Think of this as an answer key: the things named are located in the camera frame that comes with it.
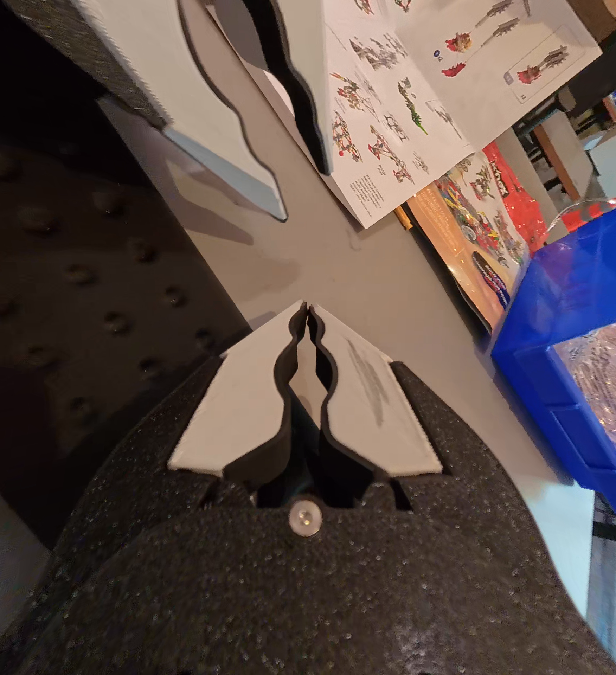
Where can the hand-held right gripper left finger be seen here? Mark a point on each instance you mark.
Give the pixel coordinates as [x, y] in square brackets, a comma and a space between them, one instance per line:
[234, 416]

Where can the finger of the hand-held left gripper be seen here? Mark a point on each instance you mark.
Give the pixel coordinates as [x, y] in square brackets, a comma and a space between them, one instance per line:
[160, 63]
[310, 42]

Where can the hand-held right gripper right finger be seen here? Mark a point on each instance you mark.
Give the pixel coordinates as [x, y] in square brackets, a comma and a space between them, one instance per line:
[382, 422]

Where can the white printed instruction sheet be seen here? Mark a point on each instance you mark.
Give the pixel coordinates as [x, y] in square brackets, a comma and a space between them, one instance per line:
[418, 105]

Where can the blue plastic bin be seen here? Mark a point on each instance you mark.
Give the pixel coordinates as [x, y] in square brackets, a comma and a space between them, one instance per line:
[550, 369]

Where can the yellow plastic rod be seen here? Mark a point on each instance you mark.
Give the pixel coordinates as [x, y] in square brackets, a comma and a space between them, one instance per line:
[404, 217]

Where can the orange and red toy bag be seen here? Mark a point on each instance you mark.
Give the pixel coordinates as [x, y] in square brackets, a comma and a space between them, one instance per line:
[477, 221]

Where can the clear plastic bag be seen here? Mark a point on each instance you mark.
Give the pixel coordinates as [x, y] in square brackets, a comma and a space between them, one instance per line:
[608, 379]

